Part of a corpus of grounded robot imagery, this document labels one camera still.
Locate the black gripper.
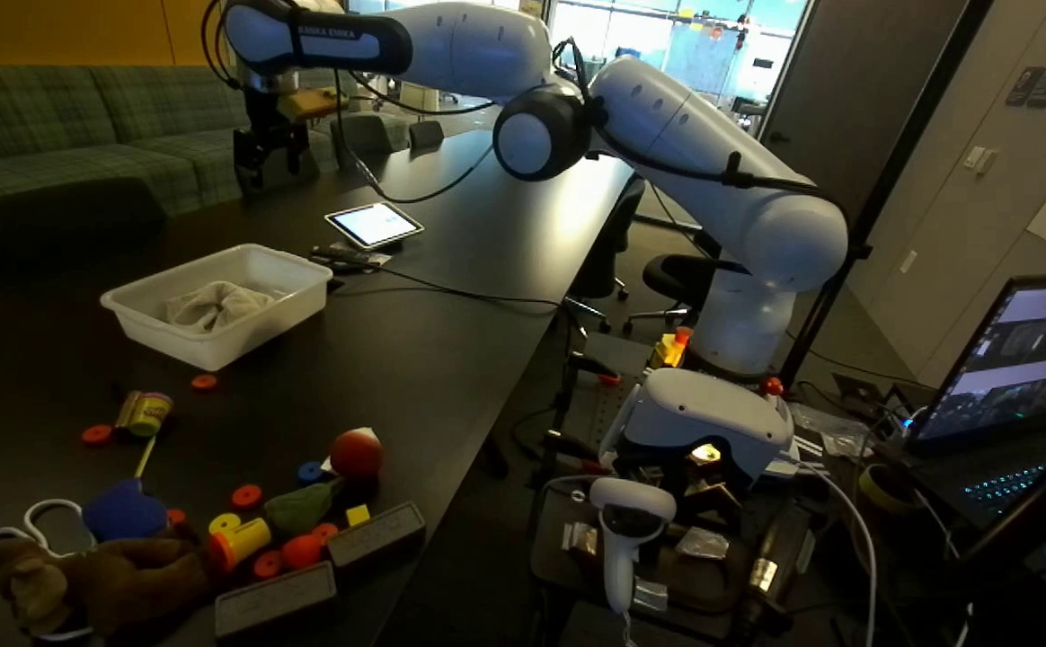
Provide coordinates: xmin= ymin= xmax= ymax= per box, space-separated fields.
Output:
xmin=232 ymin=81 xmax=312 ymax=207

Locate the white towel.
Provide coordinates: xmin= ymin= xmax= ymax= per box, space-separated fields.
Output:
xmin=159 ymin=281 xmax=281 ymax=336

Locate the olive green toy brush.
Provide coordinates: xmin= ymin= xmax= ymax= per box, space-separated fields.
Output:
xmin=113 ymin=389 xmax=178 ymax=483

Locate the red toy apple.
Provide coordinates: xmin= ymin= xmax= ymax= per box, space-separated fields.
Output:
xmin=328 ymin=425 xmax=387 ymax=486

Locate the green elongated toy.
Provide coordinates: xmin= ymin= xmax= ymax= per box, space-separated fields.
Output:
xmin=262 ymin=483 xmax=339 ymax=537

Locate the blue toy block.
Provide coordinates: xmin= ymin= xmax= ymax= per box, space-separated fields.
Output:
xmin=82 ymin=480 xmax=171 ymax=542

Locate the yellow toy cylinder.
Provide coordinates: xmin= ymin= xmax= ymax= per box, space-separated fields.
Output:
xmin=205 ymin=516 xmax=277 ymax=574

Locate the red toy piece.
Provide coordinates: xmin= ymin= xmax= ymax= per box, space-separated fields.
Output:
xmin=281 ymin=531 xmax=328 ymax=573

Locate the white looped cable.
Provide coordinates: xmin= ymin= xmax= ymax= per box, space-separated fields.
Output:
xmin=0 ymin=498 xmax=91 ymax=638

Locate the brown plush toy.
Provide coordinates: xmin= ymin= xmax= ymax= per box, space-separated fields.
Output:
xmin=0 ymin=537 xmax=214 ymax=642

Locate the small black ottoman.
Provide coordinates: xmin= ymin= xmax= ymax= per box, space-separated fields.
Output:
xmin=328 ymin=112 xmax=396 ymax=174
xmin=408 ymin=120 xmax=446 ymax=159

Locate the tablet with lit screen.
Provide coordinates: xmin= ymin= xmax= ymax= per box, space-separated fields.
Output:
xmin=319 ymin=198 xmax=428 ymax=257

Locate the green plaid sofa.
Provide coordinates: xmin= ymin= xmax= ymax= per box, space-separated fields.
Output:
xmin=0 ymin=66 xmax=345 ymax=283

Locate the translucent white plastic bin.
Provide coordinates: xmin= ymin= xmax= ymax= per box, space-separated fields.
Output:
xmin=99 ymin=240 xmax=339 ymax=373

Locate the large black ottoman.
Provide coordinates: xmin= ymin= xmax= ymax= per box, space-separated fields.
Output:
xmin=0 ymin=177 xmax=171 ymax=277

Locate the black office chair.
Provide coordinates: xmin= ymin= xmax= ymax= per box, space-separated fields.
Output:
xmin=615 ymin=253 xmax=730 ymax=337

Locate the yellow green small device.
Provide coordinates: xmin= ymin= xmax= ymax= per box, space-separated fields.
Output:
xmin=646 ymin=325 xmax=693 ymax=373

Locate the white VR controller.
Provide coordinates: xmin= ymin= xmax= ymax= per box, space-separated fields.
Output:
xmin=586 ymin=475 xmax=679 ymax=622

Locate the black equipment cart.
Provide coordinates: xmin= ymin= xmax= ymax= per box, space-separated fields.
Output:
xmin=530 ymin=470 xmax=859 ymax=647

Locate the open laptop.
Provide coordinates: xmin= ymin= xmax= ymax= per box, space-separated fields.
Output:
xmin=894 ymin=274 xmax=1046 ymax=578

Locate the tan wrist camera mount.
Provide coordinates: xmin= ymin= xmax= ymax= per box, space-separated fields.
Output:
xmin=277 ymin=83 xmax=334 ymax=126

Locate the white cart cable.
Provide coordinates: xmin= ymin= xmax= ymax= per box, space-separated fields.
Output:
xmin=802 ymin=467 xmax=886 ymax=647

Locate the white wall switch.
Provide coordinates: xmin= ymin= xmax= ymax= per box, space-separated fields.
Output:
xmin=964 ymin=142 xmax=1002 ymax=181

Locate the grey wall sign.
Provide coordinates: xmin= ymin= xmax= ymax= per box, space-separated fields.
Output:
xmin=1008 ymin=60 xmax=1046 ymax=108

